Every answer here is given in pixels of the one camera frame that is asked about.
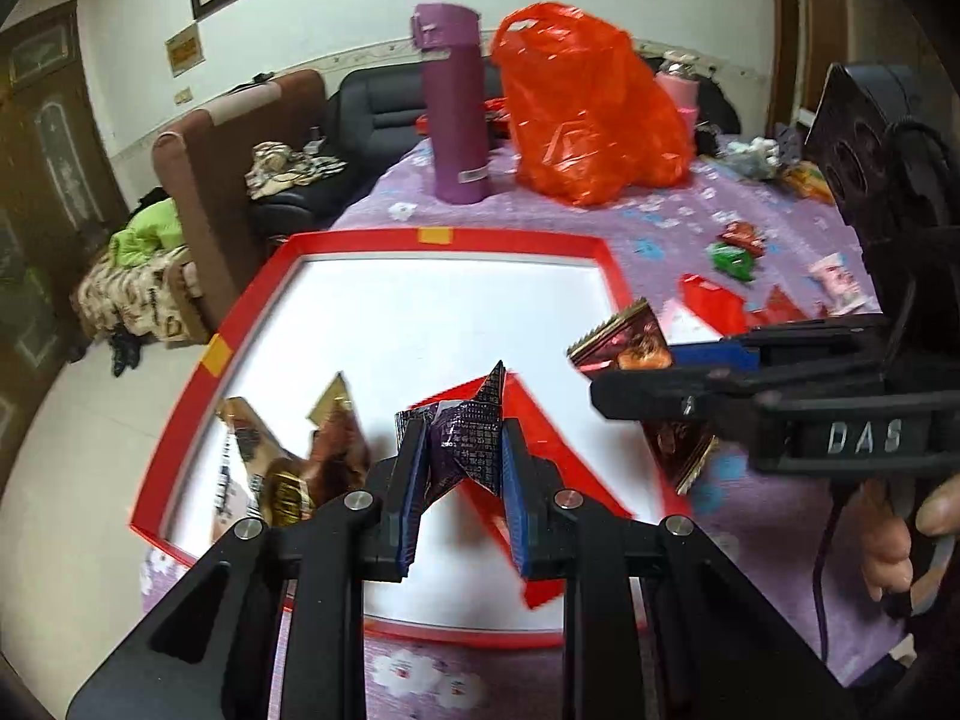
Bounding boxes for purple floral tablecloth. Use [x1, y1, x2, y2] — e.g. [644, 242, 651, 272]
[139, 135, 960, 720]

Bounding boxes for wooden glass-door cabinet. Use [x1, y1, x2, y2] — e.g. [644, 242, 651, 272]
[0, 0, 128, 481]

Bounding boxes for brown armchair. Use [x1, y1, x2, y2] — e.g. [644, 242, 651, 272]
[151, 69, 327, 346]

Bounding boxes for yellow wall plaque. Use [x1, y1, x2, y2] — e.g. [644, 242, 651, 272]
[165, 24, 205, 77]

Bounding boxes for black bag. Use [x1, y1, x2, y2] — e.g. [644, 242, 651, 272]
[694, 82, 740, 155]

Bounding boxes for pink and white snack packet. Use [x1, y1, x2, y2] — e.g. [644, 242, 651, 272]
[808, 255, 871, 316]

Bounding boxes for gold and white snack packet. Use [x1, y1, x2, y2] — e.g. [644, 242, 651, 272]
[214, 397, 316, 533]

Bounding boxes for white crumpled wrappers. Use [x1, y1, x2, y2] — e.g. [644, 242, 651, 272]
[716, 133, 788, 181]

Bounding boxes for purple thermos bottle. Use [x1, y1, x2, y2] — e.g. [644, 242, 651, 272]
[410, 2, 492, 205]

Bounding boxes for red-framed white tray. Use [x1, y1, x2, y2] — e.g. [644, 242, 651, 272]
[129, 226, 721, 650]

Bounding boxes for yellow snack packet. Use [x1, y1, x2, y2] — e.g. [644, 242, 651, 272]
[780, 161, 833, 203]

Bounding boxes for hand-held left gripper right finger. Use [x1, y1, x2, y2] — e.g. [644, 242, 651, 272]
[499, 416, 863, 720]

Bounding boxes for purple snack packet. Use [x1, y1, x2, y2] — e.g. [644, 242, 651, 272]
[405, 360, 511, 500]

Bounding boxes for pink bottle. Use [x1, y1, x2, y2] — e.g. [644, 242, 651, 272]
[656, 49, 702, 143]

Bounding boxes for black cable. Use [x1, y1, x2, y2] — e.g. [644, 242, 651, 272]
[814, 480, 852, 661]

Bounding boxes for green cloth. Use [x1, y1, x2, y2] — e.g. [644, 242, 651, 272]
[109, 199, 185, 267]

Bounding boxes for black shoes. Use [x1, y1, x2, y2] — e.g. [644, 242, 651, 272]
[109, 330, 143, 380]

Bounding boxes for patterned cloth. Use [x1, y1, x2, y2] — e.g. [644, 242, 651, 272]
[246, 141, 347, 200]

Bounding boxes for brown patterned blanket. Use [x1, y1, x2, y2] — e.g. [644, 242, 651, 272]
[75, 244, 211, 346]

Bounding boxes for maroon snack packet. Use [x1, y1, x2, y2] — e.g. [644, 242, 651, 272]
[566, 298, 721, 496]

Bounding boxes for wooden door frame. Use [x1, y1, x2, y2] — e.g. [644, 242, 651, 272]
[772, 0, 826, 136]

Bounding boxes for green candy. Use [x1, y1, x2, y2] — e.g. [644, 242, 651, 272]
[709, 242, 757, 282]

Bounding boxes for red flower-print snack packet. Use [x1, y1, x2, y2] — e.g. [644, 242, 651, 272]
[675, 272, 747, 338]

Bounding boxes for person's right hand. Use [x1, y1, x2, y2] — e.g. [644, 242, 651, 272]
[861, 471, 960, 620]

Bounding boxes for orange-red plastic bag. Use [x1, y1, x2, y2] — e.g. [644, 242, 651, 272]
[490, 2, 695, 207]

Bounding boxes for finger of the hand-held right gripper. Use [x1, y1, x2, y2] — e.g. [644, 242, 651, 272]
[671, 313, 897, 372]
[590, 360, 893, 422]

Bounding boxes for black leather sofa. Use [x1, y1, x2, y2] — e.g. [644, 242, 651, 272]
[247, 64, 511, 241]

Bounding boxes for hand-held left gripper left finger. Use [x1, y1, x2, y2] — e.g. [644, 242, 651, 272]
[66, 411, 430, 720]

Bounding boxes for orange-red wrapped candy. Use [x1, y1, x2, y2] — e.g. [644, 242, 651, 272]
[716, 221, 767, 254]

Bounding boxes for brown snack packet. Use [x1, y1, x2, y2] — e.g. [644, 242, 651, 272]
[306, 371, 372, 511]

